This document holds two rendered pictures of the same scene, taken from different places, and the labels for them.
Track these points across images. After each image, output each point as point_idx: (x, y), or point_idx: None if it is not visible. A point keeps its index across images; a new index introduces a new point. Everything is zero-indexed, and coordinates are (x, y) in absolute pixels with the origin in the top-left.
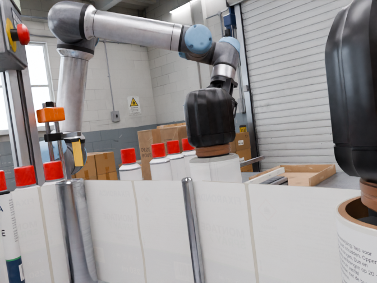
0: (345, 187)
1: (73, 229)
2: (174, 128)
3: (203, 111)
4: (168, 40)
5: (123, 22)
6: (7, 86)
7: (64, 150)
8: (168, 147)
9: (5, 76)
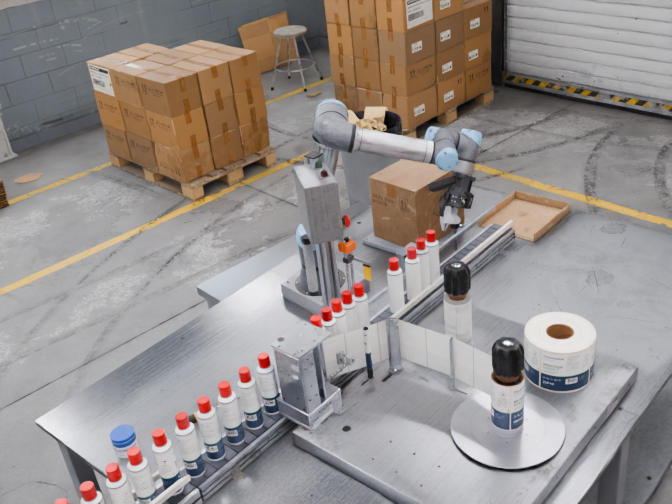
0: (565, 245)
1: (394, 341)
2: (411, 192)
3: (455, 282)
4: (421, 159)
5: (385, 146)
6: None
7: None
8: (417, 245)
9: None
